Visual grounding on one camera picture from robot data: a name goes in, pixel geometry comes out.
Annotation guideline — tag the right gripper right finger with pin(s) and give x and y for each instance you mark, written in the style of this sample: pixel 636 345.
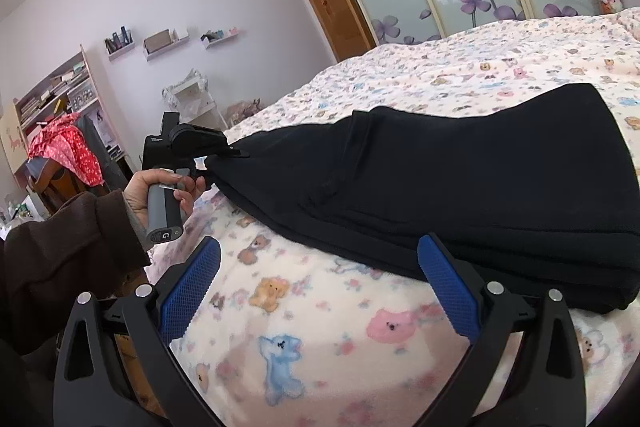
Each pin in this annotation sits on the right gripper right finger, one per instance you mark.
pixel 546 385

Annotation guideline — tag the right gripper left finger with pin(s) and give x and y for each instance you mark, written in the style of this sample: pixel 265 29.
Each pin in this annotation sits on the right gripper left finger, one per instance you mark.
pixel 92 387

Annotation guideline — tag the black pants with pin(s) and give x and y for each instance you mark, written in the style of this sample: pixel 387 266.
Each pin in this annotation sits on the black pants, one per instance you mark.
pixel 542 194

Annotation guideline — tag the brown sleeve forearm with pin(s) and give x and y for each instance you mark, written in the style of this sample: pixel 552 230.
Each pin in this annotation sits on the brown sleeve forearm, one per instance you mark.
pixel 88 245

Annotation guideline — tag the person's left hand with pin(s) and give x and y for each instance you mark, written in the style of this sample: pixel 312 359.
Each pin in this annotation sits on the person's left hand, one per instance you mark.
pixel 157 200

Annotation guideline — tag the white rack shelf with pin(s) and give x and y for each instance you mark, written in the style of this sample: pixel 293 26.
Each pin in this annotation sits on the white rack shelf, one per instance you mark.
pixel 191 99

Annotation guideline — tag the red floral cloth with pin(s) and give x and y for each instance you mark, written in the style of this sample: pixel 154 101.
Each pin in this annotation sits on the red floral cloth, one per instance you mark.
pixel 62 141

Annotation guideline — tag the bookshelf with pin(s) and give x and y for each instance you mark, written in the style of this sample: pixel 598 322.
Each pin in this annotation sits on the bookshelf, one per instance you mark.
pixel 70 88

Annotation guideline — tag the wooden chair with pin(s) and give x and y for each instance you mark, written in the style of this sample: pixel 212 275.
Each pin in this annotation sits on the wooden chair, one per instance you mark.
pixel 55 184

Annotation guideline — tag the wooden door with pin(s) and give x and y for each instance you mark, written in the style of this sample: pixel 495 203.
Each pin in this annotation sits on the wooden door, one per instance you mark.
pixel 343 27

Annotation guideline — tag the white wall shelf with box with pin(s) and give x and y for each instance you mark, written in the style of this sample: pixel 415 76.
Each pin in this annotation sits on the white wall shelf with box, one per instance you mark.
pixel 164 41

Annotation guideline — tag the white wall shelf with trinkets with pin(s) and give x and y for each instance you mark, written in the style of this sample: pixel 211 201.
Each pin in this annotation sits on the white wall shelf with trinkets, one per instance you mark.
pixel 212 37

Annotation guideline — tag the wall shelf with bottles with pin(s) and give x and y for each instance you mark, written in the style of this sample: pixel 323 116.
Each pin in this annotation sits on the wall shelf with bottles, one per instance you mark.
pixel 118 43

